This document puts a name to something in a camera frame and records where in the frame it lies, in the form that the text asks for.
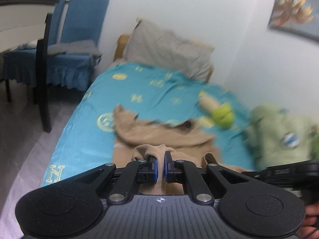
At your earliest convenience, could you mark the tan t-shirt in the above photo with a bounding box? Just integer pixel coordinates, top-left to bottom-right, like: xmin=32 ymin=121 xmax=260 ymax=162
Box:
xmin=112 ymin=104 xmax=255 ymax=196

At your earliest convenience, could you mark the person's right hand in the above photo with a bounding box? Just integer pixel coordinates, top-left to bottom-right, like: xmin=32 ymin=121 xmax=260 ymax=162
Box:
xmin=297 ymin=202 xmax=319 ymax=239

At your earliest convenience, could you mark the light green fleece blanket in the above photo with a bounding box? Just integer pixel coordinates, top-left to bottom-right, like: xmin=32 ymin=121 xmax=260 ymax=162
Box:
xmin=244 ymin=104 xmax=318 ymax=169

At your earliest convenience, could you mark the green and cream plush toy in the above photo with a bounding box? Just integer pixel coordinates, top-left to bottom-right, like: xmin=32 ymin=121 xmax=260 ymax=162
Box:
xmin=198 ymin=95 xmax=235 ymax=129

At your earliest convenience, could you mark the teal patterned bed sheet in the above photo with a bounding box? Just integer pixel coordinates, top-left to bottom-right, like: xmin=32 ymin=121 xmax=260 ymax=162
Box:
xmin=42 ymin=63 xmax=254 ymax=186

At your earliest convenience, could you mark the grey pillow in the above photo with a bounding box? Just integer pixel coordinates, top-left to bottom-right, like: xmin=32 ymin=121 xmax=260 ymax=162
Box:
xmin=122 ymin=20 xmax=214 ymax=81

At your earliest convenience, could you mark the grey folded cloth on chair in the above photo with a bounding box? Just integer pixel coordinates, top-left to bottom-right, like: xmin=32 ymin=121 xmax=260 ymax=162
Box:
xmin=47 ymin=40 xmax=102 ymax=57

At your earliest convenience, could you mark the blue covered chair far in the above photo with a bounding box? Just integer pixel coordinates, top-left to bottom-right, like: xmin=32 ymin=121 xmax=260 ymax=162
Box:
xmin=3 ymin=0 xmax=66 ymax=105

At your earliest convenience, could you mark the blue covered chair near bed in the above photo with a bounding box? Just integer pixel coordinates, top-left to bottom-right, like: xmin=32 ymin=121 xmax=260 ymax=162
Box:
xmin=46 ymin=0 xmax=109 ymax=91

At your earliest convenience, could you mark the white table with black legs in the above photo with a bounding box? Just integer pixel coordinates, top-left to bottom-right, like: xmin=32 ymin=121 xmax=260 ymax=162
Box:
xmin=0 ymin=0 xmax=61 ymax=134

